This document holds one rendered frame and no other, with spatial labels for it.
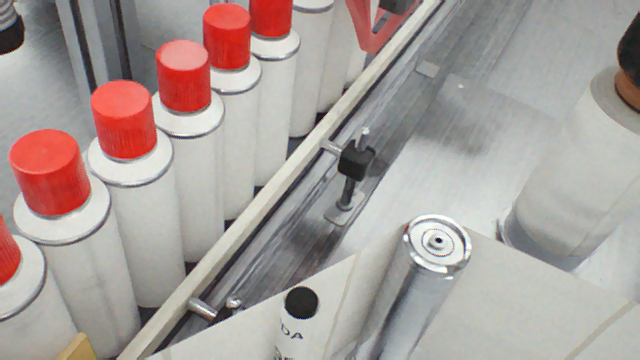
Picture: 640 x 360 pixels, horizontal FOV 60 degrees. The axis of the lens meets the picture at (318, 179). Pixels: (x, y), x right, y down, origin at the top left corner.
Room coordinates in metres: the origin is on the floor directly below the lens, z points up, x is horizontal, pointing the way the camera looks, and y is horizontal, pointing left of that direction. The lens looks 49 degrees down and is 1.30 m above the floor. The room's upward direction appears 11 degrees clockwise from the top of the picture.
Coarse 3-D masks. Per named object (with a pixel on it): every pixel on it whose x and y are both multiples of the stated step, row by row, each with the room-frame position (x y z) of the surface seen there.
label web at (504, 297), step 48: (384, 240) 0.18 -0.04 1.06; (480, 240) 0.19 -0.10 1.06; (336, 288) 0.16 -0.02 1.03; (480, 288) 0.19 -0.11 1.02; (528, 288) 0.18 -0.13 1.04; (576, 288) 0.18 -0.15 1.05; (192, 336) 0.10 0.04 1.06; (240, 336) 0.12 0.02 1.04; (288, 336) 0.12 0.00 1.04; (336, 336) 0.17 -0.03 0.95; (432, 336) 0.19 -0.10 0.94; (480, 336) 0.18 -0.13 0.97; (528, 336) 0.18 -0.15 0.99; (576, 336) 0.17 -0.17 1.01; (624, 336) 0.17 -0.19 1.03
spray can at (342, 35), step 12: (336, 12) 0.47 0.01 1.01; (348, 12) 0.47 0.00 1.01; (336, 24) 0.47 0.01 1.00; (348, 24) 0.47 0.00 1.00; (336, 36) 0.47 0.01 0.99; (348, 36) 0.47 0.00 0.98; (336, 48) 0.47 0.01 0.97; (348, 48) 0.48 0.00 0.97; (336, 60) 0.47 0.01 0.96; (348, 60) 0.48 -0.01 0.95; (324, 72) 0.47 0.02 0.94; (336, 72) 0.47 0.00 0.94; (324, 84) 0.47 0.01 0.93; (336, 84) 0.47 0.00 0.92; (324, 96) 0.47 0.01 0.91; (336, 96) 0.47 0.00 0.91; (324, 108) 0.47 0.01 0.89
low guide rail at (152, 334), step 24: (432, 0) 0.70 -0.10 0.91; (408, 24) 0.63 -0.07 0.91; (384, 48) 0.57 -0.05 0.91; (360, 96) 0.49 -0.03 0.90; (336, 120) 0.43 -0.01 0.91; (312, 144) 0.38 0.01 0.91; (288, 168) 0.35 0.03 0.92; (264, 192) 0.31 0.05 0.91; (240, 216) 0.28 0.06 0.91; (264, 216) 0.30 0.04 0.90; (240, 240) 0.26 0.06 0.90; (216, 264) 0.23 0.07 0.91; (192, 288) 0.21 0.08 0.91; (168, 312) 0.18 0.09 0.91; (144, 336) 0.16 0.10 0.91
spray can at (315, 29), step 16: (304, 0) 0.42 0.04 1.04; (320, 0) 0.43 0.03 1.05; (336, 0) 0.44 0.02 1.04; (304, 16) 0.42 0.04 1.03; (320, 16) 0.42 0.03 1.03; (304, 32) 0.42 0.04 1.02; (320, 32) 0.43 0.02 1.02; (304, 48) 0.42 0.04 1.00; (320, 48) 0.43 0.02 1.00; (304, 64) 0.42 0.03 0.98; (320, 64) 0.43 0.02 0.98; (304, 80) 0.42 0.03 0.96; (320, 80) 0.44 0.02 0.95; (304, 96) 0.42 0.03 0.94; (304, 112) 0.42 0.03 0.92; (304, 128) 0.42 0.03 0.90
